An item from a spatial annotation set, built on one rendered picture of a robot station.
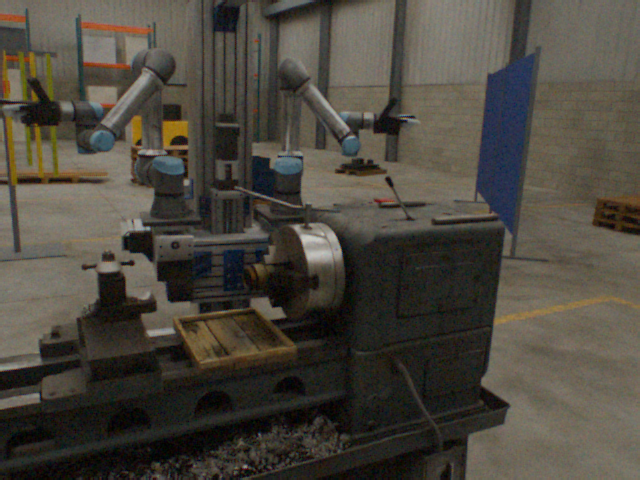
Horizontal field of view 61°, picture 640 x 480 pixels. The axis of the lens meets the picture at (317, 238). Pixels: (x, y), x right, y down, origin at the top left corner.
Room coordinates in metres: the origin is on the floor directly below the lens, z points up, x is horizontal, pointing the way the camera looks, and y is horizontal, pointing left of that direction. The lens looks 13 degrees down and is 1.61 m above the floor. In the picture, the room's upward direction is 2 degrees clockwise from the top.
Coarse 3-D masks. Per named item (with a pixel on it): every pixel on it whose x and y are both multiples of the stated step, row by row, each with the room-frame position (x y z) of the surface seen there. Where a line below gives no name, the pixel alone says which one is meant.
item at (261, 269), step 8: (256, 264) 1.65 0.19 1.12; (264, 264) 1.64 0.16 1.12; (248, 272) 1.61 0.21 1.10; (256, 272) 1.62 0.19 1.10; (264, 272) 1.62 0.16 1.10; (248, 280) 1.66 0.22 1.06; (256, 280) 1.61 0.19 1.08; (264, 280) 1.62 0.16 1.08; (248, 288) 1.62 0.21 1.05; (256, 288) 1.63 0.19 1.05; (264, 288) 1.63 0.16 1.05
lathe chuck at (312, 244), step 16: (304, 224) 1.74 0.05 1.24; (288, 240) 1.71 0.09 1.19; (304, 240) 1.62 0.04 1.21; (320, 240) 1.64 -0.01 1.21; (288, 256) 1.71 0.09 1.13; (304, 256) 1.60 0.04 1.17; (320, 256) 1.60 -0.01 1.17; (304, 272) 1.59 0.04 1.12; (320, 272) 1.58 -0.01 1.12; (288, 288) 1.70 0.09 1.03; (304, 288) 1.59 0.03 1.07; (320, 288) 1.58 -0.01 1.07; (288, 304) 1.70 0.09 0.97; (304, 304) 1.58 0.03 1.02; (320, 304) 1.59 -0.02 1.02
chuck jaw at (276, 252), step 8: (280, 232) 1.76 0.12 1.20; (272, 240) 1.73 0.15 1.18; (280, 240) 1.74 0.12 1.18; (272, 248) 1.71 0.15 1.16; (280, 248) 1.72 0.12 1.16; (264, 256) 1.68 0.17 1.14; (272, 256) 1.69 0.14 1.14; (280, 256) 1.70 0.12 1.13; (272, 264) 1.69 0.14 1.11; (280, 264) 1.71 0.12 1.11; (288, 264) 1.74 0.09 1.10
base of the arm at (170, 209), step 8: (160, 200) 2.09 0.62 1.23; (168, 200) 2.09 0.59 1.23; (176, 200) 2.11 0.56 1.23; (184, 200) 2.15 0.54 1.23; (152, 208) 2.11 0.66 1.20; (160, 208) 2.09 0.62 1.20; (168, 208) 2.08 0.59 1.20; (176, 208) 2.09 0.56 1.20; (184, 208) 2.13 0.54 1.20; (152, 216) 2.10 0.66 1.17; (160, 216) 2.08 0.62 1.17; (168, 216) 2.08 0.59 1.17; (176, 216) 2.09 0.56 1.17; (184, 216) 2.12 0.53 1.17
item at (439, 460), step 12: (396, 360) 1.64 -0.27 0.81; (408, 384) 1.58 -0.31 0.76; (420, 408) 1.57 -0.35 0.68; (444, 444) 1.74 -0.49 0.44; (456, 444) 1.74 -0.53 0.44; (408, 456) 1.72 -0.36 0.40; (420, 456) 1.67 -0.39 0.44; (432, 456) 1.67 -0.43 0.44; (444, 456) 1.69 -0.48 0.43; (456, 456) 1.72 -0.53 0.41; (420, 468) 1.67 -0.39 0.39; (432, 468) 1.67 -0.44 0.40; (444, 468) 1.68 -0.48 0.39; (456, 468) 1.72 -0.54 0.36
